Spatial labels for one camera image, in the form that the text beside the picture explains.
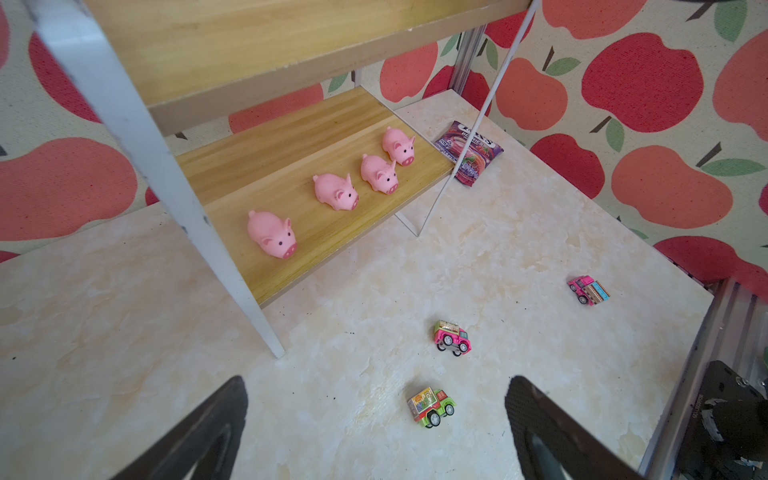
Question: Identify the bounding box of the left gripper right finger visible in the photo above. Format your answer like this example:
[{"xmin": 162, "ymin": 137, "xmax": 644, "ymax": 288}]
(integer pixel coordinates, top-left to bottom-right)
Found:
[{"xmin": 505, "ymin": 376, "xmax": 642, "ymax": 480}]

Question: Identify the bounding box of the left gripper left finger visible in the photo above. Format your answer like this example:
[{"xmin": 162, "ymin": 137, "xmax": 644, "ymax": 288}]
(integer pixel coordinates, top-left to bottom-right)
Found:
[{"xmin": 115, "ymin": 375, "xmax": 248, "ymax": 479}]

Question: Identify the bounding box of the pink square toy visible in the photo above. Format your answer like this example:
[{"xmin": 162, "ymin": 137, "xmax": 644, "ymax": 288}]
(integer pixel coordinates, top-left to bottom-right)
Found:
[{"xmin": 313, "ymin": 173, "xmax": 359, "ymax": 211}]

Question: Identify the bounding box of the pink pig toy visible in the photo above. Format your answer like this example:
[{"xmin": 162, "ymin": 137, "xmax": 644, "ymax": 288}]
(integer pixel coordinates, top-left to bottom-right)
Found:
[
  {"xmin": 382, "ymin": 126, "xmax": 416, "ymax": 167},
  {"xmin": 360, "ymin": 154, "xmax": 399, "ymax": 195}
]

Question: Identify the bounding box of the green pink toy bus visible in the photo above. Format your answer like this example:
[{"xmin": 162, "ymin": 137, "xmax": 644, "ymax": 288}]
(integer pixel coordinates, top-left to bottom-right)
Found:
[{"xmin": 407, "ymin": 387, "xmax": 456, "ymax": 429}]

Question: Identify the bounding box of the pink teal toy car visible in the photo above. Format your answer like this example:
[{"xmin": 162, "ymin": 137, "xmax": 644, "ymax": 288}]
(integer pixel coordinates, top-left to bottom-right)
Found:
[{"xmin": 567, "ymin": 275, "xmax": 610, "ymax": 306}]

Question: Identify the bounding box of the purple candy bag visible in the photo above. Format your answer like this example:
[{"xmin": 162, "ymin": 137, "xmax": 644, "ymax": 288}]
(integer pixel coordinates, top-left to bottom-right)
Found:
[{"xmin": 434, "ymin": 121, "xmax": 504, "ymax": 187}]

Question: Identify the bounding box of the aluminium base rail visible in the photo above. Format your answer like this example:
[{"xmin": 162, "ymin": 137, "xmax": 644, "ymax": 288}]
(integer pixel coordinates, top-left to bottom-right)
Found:
[{"xmin": 639, "ymin": 280, "xmax": 767, "ymax": 479}]

